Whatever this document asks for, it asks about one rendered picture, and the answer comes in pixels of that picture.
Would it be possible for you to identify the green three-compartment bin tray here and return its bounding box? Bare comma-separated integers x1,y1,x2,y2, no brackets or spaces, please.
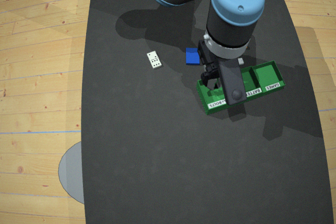
196,60,286,115

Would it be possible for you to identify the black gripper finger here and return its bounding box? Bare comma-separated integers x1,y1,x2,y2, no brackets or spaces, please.
214,78,222,89
201,65,217,90

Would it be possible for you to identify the white domino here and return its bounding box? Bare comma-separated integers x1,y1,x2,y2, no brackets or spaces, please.
147,51,162,69

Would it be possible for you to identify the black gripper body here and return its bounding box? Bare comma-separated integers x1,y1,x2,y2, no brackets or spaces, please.
197,39,219,79

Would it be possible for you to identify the white usb stick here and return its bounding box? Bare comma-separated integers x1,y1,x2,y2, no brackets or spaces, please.
238,58,244,65

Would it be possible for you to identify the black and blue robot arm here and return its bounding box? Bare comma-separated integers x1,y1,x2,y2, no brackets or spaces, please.
204,0,265,106

